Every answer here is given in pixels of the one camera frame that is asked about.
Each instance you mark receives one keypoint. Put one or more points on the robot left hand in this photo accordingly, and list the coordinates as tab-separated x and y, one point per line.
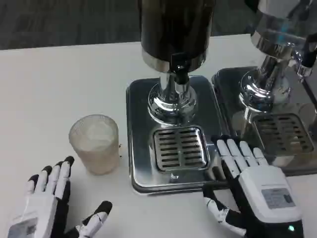
49	208

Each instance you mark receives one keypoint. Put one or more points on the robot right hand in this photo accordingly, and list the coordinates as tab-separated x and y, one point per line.
262	193

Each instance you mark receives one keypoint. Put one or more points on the slotted drain grid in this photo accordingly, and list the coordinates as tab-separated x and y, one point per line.
180	148
282	134

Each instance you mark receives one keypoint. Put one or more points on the steel drip tray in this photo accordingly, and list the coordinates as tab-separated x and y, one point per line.
270	116
171	138

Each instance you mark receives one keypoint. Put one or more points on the clear ribbed glass cup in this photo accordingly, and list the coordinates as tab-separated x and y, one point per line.
95	143

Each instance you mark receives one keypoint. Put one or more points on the chrome drink dispenser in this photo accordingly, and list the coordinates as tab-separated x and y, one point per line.
275	52

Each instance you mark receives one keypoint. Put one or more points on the black dispenser tap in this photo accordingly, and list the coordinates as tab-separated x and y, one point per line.
180	69

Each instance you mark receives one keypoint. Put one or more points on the dark drink dispenser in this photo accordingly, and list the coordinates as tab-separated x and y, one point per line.
173	57

